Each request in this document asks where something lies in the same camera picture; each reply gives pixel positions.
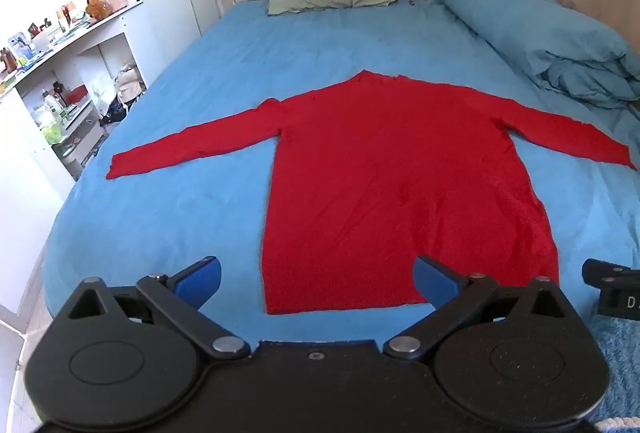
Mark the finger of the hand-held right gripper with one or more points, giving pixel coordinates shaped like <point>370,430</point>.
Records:
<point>606,272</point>

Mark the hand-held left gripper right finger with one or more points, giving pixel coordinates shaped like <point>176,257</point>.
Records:
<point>432,280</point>

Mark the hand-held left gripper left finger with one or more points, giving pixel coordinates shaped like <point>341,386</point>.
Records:
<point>202,283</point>

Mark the red knitted sweater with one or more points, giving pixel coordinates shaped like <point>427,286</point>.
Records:
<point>400,188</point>

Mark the blue fuzzy mat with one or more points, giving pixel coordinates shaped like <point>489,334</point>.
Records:
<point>617,363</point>

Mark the bed with blue sheet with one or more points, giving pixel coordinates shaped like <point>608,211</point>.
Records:
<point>200,78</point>

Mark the red box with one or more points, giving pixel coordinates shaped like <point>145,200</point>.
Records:
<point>75,95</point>

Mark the white plastic bottle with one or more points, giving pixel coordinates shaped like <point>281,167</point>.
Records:
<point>51,103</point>

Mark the blue duvet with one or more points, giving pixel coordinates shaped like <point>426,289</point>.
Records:
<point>525,28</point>

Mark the white shelf unit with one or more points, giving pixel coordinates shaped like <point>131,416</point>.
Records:
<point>107,43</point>

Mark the orange plush toy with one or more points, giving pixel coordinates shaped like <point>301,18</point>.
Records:
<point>96,8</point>

